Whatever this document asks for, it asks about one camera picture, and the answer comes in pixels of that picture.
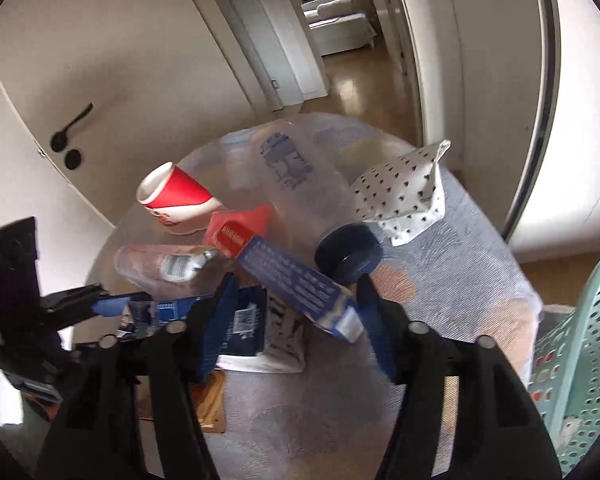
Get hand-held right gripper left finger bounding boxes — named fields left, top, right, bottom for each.
left=35, top=272, right=241, bottom=480

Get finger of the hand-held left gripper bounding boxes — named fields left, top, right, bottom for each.
left=40, top=284, right=153, bottom=331

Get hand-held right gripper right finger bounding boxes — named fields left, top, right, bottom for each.
left=355, top=275, right=563, bottom=480

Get blue wrapper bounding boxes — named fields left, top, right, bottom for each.
left=117, top=297, right=201, bottom=340

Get small clear plastic bottle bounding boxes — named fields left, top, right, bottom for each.
left=114, top=244, right=218, bottom=283

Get dark blue white packet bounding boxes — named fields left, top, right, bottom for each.
left=217, top=287, right=308, bottom=375

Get red and blue carton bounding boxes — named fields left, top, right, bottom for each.
left=205, top=204, right=366, bottom=343

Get red paper cup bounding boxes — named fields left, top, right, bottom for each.
left=136, top=161, right=223, bottom=236

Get white dotted paper bag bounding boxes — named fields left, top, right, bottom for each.
left=349, top=140, right=452, bottom=247

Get large clear blue-capped bottle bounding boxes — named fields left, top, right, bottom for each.
left=252, top=120, right=383, bottom=283

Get mint green perforated basket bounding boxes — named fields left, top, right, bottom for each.
left=527, top=244, right=600, bottom=466

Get orange snack packet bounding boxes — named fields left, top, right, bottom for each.
left=192, top=370, right=228, bottom=433

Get white door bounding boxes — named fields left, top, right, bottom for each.
left=0, top=0, right=263, bottom=228

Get white bed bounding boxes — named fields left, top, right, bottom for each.
left=307, top=10, right=378, bottom=56

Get white pillow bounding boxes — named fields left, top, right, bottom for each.
left=302, top=0, right=353, bottom=23

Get black door handle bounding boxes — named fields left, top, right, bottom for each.
left=50, top=103, right=94, bottom=152

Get black sliding door frame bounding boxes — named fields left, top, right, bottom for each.
left=500, top=0, right=562, bottom=241

